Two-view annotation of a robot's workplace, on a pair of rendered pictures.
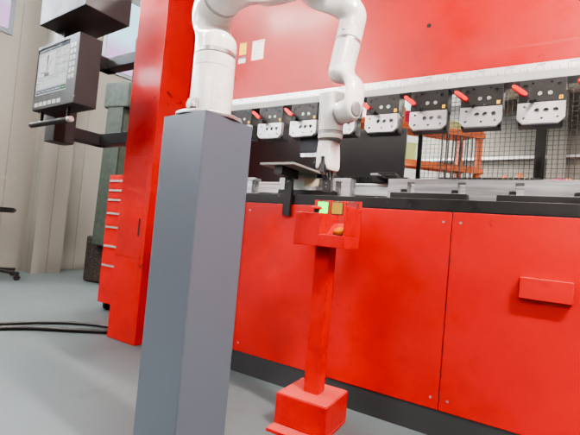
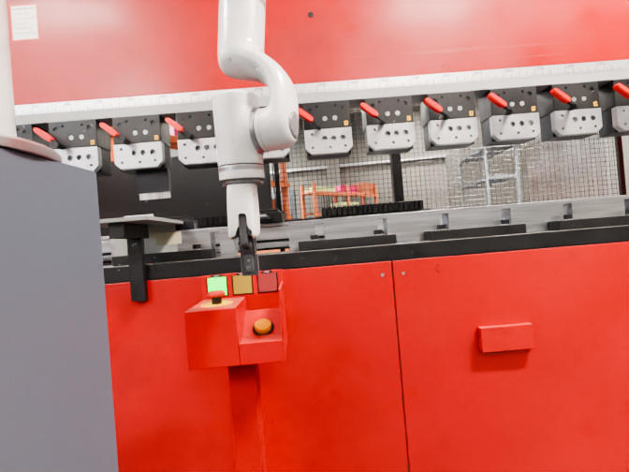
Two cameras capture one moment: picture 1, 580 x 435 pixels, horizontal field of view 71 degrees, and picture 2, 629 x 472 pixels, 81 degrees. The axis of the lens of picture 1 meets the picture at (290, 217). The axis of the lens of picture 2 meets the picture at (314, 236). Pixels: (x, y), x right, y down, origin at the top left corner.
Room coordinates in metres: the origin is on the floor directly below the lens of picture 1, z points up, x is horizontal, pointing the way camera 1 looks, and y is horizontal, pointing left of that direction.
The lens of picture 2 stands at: (0.72, 0.15, 0.91)
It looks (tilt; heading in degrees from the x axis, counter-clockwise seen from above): 1 degrees up; 327
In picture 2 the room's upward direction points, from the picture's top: 5 degrees counter-clockwise
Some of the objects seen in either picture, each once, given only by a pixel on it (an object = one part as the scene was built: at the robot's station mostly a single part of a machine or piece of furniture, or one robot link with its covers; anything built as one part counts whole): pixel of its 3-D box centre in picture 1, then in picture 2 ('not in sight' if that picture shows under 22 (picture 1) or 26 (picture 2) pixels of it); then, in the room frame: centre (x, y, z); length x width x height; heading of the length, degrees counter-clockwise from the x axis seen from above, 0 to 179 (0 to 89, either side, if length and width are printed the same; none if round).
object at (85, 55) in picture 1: (66, 77); not in sight; (2.15, 1.27, 1.42); 0.45 x 0.12 x 0.36; 55
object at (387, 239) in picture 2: (427, 197); (346, 242); (1.64, -0.55, 0.89); 0.30 x 0.05 x 0.03; 58
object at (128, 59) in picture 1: (110, 58); not in sight; (2.46, 1.18, 1.67); 0.40 x 0.24 x 0.07; 58
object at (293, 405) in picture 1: (308, 409); not in sight; (1.50, -0.13, 0.06); 0.25 x 0.20 x 0.12; 150
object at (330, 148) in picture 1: (329, 154); (244, 208); (1.37, -0.11, 0.98); 0.10 x 0.07 x 0.11; 150
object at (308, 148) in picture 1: (309, 147); (153, 184); (2.01, -0.07, 1.13); 0.10 x 0.02 x 0.10; 58
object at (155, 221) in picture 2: (292, 168); (136, 222); (1.88, 0.01, 1.00); 0.26 x 0.18 x 0.01; 148
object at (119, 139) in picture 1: (103, 136); not in sight; (2.46, 1.18, 1.18); 0.40 x 0.24 x 0.07; 58
